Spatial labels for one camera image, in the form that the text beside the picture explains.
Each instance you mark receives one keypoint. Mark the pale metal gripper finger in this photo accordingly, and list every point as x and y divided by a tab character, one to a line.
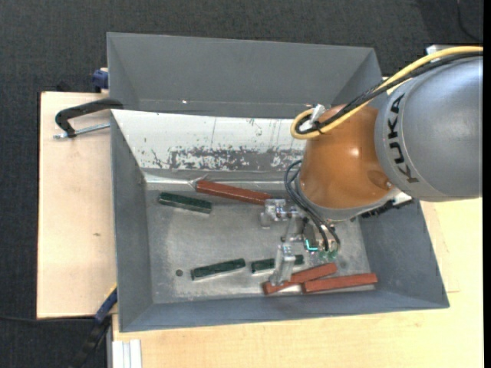
284	259
274	209

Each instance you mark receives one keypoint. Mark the dark green flat block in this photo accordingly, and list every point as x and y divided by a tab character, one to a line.
184	202
216	268
262	264

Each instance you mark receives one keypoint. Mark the red-brown flat block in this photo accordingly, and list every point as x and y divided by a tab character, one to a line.
230	192
312	273
341	282

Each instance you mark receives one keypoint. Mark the grey metal bin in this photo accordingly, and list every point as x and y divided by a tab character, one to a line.
215	236

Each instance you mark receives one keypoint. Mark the pale wood flat board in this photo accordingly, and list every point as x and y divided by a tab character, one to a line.
73	205

